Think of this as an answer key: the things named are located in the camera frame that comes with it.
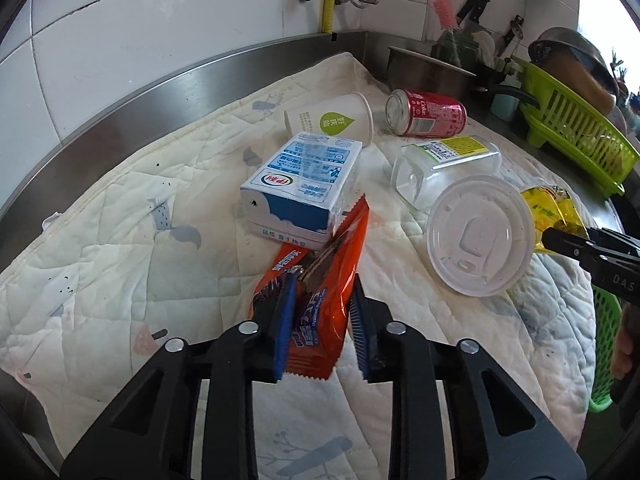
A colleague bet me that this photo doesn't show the blue white milk carton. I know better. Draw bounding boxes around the blue white milk carton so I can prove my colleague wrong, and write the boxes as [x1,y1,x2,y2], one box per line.
[240,131,363,252]

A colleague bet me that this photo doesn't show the red soda can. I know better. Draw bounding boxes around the red soda can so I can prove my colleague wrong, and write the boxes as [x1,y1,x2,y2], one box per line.
[385,89,467,138]

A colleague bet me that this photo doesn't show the black pan handle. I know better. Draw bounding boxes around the black pan handle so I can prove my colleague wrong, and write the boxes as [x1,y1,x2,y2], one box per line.
[475,62,542,109]

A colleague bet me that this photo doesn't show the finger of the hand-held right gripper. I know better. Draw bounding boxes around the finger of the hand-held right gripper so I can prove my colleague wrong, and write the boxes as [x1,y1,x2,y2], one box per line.
[542,226,602,262]

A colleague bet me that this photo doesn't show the brown plastic basin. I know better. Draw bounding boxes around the brown plastic basin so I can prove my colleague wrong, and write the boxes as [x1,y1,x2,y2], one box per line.
[542,52,620,111]

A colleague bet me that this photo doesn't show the white paper cup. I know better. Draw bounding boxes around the white paper cup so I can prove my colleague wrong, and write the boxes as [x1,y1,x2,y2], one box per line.
[284,92,375,148]

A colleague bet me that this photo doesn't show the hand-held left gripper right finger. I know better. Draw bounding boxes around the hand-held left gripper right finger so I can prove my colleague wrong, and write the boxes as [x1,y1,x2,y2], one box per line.
[347,275,587,480]

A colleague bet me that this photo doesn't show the yellow snack packet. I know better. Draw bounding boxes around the yellow snack packet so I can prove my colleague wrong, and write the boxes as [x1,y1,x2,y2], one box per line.
[520,185,588,254]

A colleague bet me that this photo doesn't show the white quilted blanket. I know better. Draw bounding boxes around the white quilted blanket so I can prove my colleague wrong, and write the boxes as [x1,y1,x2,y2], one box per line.
[0,52,598,480]

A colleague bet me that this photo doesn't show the steel pot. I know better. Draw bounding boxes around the steel pot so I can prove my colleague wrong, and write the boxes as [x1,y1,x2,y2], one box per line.
[387,45,477,99]

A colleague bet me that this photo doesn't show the steel mixing bowl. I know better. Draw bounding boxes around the steel mixing bowl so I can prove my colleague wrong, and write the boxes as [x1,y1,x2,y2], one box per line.
[527,27,621,93]

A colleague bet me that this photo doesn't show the pink bottle brush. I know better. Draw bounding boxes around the pink bottle brush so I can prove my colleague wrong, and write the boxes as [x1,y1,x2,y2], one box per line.
[432,0,459,34]

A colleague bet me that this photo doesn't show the green plastic dish rack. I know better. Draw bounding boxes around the green plastic dish rack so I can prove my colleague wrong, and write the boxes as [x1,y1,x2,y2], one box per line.
[510,55,640,199]

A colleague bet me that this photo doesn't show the green plastic waste basket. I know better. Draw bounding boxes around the green plastic waste basket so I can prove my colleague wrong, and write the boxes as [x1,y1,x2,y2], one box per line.
[590,282,624,413]

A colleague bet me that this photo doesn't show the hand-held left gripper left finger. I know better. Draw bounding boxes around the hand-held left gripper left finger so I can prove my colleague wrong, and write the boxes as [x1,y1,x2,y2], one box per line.
[60,272,301,480]

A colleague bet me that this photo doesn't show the black handled kitchen knife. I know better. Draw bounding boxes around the black handled kitchen knife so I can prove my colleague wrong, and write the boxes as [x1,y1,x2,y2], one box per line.
[457,0,491,27]

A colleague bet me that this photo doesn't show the orange snack wrapper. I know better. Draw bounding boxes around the orange snack wrapper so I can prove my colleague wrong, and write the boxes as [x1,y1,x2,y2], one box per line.
[250,195,371,381]

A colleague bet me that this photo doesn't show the white plastic cup lid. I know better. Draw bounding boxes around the white plastic cup lid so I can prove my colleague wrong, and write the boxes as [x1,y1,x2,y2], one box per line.
[425,175,537,297]

